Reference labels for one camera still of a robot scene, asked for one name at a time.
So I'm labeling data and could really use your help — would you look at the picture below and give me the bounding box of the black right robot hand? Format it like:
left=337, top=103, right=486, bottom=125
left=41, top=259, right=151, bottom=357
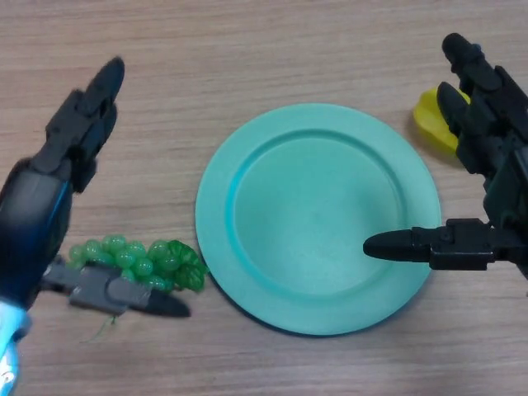
left=362, top=32, right=528, bottom=281

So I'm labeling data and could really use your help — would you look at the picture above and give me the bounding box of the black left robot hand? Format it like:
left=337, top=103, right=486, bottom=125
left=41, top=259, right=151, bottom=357
left=0, top=56, right=191, bottom=318

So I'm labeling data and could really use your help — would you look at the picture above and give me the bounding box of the green grapes bunch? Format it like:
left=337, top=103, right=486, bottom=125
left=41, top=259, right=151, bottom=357
left=67, top=233, right=209, bottom=343

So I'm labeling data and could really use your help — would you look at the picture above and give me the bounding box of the green round plate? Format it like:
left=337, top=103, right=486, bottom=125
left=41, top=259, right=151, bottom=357
left=195, top=102, right=442, bottom=336

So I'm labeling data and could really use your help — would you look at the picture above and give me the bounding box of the yellow starfruit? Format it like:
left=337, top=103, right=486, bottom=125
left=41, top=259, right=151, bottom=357
left=413, top=87, right=471, bottom=156

